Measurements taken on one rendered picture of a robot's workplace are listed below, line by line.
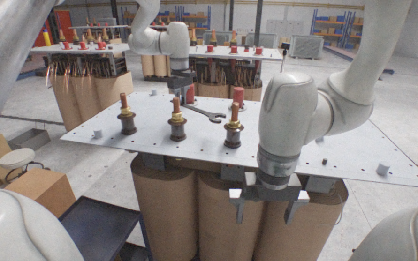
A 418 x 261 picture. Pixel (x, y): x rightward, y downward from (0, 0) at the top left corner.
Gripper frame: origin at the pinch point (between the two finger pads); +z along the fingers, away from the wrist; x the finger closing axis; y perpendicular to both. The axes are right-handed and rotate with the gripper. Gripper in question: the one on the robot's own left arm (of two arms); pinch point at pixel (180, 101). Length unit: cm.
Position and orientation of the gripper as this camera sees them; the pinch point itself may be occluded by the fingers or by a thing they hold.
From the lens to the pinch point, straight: 113.6
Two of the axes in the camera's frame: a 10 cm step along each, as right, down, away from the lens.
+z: -0.2, 8.8, 4.8
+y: -7.6, -3.2, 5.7
